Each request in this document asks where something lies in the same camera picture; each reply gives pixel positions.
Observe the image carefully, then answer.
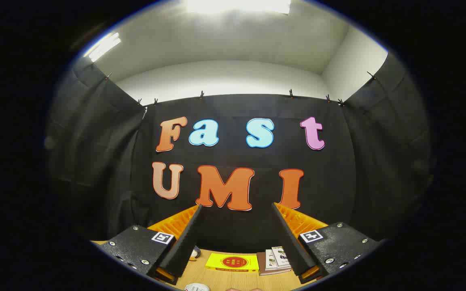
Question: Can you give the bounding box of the white illustrated book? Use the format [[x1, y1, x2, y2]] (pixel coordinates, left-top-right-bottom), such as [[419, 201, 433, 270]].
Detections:
[[265, 249, 282, 270], [271, 247, 291, 267]]

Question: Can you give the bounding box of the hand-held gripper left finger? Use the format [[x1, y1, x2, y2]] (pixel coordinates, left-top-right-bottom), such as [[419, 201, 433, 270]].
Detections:
[[100, 204, 203, 285]]

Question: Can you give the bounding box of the ceiling light panel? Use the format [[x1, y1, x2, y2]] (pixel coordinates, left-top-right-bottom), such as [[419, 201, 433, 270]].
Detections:
[[83, 32, 122, 63]]

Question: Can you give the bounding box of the black backdrop cloth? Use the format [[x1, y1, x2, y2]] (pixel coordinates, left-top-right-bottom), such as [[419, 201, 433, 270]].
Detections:
[[47, 53, 434, 255]]

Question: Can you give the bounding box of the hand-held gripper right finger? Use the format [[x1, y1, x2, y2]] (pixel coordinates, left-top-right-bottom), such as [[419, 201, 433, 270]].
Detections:
[[271, 202, 381, 284]]

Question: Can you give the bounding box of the yellow book with red circle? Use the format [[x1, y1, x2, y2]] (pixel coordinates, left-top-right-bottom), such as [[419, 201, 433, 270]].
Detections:
[[205, 253, 260, 272]]

